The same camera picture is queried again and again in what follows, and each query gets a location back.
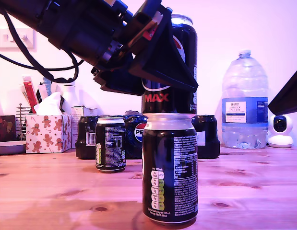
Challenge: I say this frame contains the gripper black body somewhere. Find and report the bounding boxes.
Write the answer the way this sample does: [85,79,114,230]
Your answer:
[92,0,163,86]

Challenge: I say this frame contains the black Pepsi Max can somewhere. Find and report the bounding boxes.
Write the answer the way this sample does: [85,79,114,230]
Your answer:
[141,13,199,115]
[95,116,127,173]
[142,113,199,226]

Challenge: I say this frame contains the shrink-wrapped Pepsi can multipack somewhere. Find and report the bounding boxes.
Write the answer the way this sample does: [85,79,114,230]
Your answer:
[75,110,221,160]

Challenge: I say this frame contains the white torn cardboard box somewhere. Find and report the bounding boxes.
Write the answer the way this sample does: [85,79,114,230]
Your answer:
[83,105,99,118]

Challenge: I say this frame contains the large clear water bottle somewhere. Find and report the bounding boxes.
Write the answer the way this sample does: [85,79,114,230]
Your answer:
[221,49,269,150]

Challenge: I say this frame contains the white printed carton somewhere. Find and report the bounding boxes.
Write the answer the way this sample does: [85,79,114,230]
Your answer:
[71,106,85,149]

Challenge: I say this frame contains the white insulated bottle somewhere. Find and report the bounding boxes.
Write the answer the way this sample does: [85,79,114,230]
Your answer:
[61,82,80,113]

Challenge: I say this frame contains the blue white packet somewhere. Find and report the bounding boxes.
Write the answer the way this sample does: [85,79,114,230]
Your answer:
[42,76,53,96]

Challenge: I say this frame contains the white tissue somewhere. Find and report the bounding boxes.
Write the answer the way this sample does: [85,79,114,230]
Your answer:
[33,92,64,115]

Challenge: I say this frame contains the black white stick packet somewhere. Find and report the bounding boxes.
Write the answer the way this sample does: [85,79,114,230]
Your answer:
[37,82,49,102]

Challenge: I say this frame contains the gingerbread print tissue box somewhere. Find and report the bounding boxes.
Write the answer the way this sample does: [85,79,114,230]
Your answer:
[25,114,73,154]

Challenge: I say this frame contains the pale stick packet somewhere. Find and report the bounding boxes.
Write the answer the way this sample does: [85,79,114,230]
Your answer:
[18,83,31,106]

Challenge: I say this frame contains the grey plate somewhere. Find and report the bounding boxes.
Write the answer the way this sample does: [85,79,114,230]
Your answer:
[0,141,26,156]

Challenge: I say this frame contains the small white round camera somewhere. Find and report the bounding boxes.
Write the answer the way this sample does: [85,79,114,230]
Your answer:
[267,114,294,149]

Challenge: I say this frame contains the thick black cable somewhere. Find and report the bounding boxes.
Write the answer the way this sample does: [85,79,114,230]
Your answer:
[0,6,79,84]

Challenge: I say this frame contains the thin black cable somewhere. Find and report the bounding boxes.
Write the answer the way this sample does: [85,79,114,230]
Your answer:
[0,50,84,71]

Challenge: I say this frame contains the white light switch plate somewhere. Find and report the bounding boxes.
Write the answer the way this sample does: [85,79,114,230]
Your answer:
[0,28,36,52]

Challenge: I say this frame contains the metal wire rack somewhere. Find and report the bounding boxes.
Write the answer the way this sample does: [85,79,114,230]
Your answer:
[15,103,31,142]

